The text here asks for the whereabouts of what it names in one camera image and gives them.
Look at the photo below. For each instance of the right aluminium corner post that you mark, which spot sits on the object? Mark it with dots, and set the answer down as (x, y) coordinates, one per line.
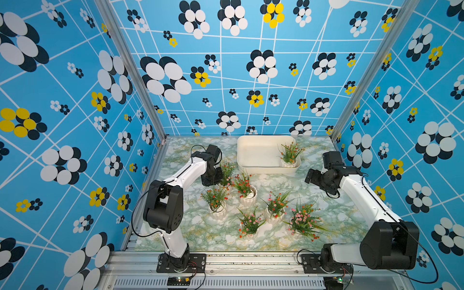
(405, 12)

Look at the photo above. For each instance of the pink potted gypsophila front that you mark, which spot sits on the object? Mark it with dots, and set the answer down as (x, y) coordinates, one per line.
(250, 222)

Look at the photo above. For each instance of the pink potted gypsophila large right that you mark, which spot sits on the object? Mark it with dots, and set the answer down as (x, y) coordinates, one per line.
(304, 221)

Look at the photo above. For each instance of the right controller board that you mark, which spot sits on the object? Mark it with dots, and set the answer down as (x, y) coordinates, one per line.
(333, 283)

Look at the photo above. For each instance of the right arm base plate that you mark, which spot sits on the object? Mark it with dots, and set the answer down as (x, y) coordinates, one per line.
(314, 264)

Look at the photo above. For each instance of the white plastic storage box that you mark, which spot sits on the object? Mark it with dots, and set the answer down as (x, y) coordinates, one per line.
(261, 154)

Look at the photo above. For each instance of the pink potted gypsophila middle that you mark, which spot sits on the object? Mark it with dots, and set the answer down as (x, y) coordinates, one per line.
(276, 205)

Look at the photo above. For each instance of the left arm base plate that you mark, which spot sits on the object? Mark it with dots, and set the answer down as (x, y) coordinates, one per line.
(195, 263)

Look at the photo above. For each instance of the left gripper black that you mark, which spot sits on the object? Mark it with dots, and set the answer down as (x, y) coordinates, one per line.
(206, 182)

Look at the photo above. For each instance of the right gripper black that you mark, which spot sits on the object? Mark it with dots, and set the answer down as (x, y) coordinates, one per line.
(315, 173)

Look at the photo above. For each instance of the red potted gypsophila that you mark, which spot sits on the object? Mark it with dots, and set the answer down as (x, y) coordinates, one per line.
(216, 199)
(227, 173)
(246, 191)

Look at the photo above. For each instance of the aluminium front rail frame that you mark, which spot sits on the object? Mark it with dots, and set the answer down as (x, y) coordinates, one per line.
(134, 270)

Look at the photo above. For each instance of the controller board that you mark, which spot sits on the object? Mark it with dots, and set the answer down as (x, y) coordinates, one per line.
(178, 282)
(333, 283)

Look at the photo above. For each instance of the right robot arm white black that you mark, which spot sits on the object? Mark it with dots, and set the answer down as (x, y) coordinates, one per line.
(390, 242)

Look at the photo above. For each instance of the left controller board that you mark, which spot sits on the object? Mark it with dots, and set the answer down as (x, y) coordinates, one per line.
(178, 282)

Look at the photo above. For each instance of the left aluminium corner post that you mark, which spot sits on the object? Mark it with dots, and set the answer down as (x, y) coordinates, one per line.
(110, 20)

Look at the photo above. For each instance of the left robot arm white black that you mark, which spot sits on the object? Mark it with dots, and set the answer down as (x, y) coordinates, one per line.
(164, 206)

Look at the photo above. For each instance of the orange potted gypsophila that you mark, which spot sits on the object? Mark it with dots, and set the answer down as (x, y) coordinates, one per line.
(290, 153)

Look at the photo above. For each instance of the aluminium corner post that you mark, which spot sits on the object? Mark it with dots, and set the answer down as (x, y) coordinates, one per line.
(110, 20)
(405, 12)

